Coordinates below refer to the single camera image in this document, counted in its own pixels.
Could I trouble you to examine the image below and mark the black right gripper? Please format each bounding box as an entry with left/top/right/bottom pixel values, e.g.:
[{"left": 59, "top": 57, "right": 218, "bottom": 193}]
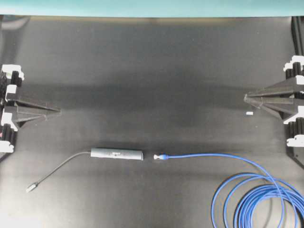
[{"left": 244, "top": 55, "right": 304, "bottom": 147}]

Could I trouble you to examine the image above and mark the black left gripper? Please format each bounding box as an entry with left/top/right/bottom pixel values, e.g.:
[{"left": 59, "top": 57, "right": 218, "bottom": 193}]
[{"left": 0, "top": 64, "right": 61, "bottom": 152}]

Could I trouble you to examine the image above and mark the blue LAN cable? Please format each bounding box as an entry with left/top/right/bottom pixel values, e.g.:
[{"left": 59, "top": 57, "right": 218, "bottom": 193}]
[{"left": 153, "top": 153, "right": 304, "bottom": 228}]

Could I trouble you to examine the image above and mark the grey USB hub with cable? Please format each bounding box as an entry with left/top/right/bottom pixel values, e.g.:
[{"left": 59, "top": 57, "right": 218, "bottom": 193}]
[{"left": 26, "top": 148, "right": 143, "bottom": 193}]

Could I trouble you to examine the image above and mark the black frame post right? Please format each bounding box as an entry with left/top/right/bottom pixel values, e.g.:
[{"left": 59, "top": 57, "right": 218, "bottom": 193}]
[{"left": 291, "top": 16, "right": 304, "bottom": 56}]

